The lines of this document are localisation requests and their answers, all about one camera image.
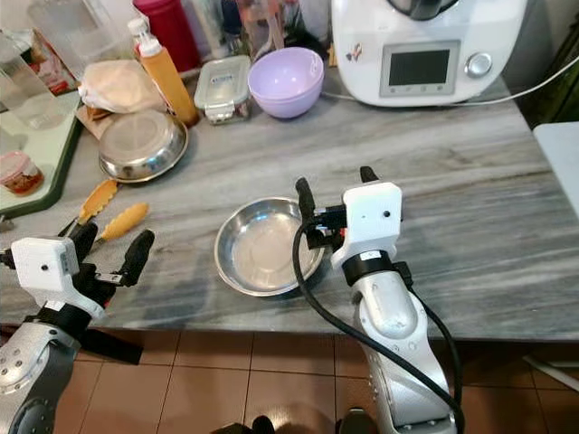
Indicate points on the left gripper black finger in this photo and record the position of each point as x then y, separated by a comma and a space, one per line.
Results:
137, 258
85, 240

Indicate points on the round stainless steel bowl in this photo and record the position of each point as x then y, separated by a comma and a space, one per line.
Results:
142, 145
258, 249

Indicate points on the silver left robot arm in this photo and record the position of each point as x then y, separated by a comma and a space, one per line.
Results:
45, 380

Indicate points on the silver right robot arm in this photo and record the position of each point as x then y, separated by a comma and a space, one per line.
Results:
393, 334

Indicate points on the steel tongs with orange tips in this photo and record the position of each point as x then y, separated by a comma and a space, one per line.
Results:
98, 199

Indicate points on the small jar with red contents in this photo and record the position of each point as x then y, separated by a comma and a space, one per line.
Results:
23, 174

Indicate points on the pale green tray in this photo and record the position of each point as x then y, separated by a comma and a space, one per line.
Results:
54, 154

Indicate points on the purple plastic bowl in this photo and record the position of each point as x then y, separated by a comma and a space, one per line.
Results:
285, 81

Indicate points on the brown paper sheet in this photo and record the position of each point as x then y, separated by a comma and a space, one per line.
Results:
90, 119

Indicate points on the marble top wooden table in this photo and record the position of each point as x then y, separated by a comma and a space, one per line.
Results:
235, 333

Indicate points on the white kitchen cooking appliance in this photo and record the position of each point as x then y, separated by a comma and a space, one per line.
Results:
425, 63

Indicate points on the glass container with clip lid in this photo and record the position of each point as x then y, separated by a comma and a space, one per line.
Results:
223, 90

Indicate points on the beige paper food bag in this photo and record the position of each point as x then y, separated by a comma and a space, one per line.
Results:
119, 86

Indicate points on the clear plastic water bottle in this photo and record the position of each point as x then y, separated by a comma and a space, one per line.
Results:
32, 90

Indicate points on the printed snack packet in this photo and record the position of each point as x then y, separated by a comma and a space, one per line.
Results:
59, 68

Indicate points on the orange sauce squeeze bottle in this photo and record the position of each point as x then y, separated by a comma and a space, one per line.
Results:
170, 81

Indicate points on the white plastic board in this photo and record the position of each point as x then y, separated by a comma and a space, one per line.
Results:
559, 167

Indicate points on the black robot right foot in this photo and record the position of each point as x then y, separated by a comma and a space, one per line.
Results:
359, 423

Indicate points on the black robot foot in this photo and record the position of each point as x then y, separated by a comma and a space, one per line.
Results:
258, 427
359, 423

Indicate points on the clear plastic pitcher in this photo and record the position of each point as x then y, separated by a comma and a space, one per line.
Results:
77, 36

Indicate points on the black robot left foot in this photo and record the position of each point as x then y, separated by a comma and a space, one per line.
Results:
258, 427

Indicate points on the dark red canister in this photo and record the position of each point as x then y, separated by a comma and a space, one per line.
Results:
172, 32

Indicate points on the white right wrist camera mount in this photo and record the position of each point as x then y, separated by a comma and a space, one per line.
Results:
371, 221

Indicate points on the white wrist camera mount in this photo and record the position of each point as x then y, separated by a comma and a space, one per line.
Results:
371, 221
43, 271

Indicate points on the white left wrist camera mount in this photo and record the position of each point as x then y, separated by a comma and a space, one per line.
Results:
43, 271

